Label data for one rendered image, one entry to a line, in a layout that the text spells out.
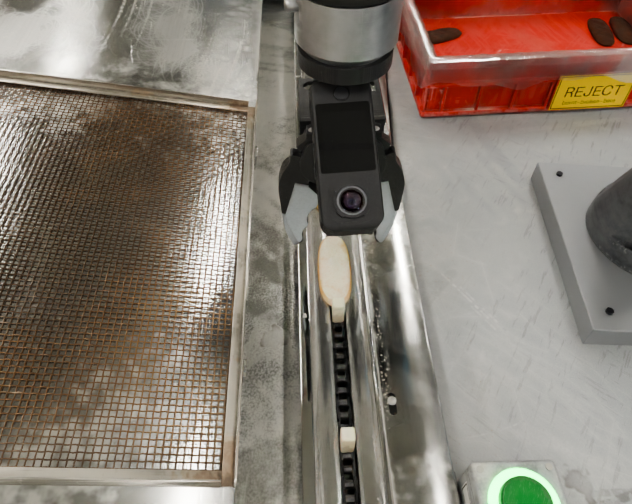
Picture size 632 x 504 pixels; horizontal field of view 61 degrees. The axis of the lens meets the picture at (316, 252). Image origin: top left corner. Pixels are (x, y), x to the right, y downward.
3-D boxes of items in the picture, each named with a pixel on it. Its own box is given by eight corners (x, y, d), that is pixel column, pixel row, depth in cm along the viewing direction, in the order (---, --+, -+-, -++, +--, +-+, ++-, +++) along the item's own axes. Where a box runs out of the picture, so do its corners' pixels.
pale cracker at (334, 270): (354, 307, 58) (354, 301, 58) (319, 308, 58) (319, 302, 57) (347, 237, 65) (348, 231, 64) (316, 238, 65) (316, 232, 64)
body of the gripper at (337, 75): (376, 130, 52) (389, 7, 42) (386, 193, 46) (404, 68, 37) (296, 132, 52) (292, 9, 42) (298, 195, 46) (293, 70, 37)
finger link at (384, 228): (401, 200, 57) (379, 135, 50) (409, 242, 53) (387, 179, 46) (372, 207, 58) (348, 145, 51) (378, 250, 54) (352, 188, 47)
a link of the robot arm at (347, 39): (413, 8, 34) (282, 10, 33) (403, 73, 37) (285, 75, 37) (397, -44, 38) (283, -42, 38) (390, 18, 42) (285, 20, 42)
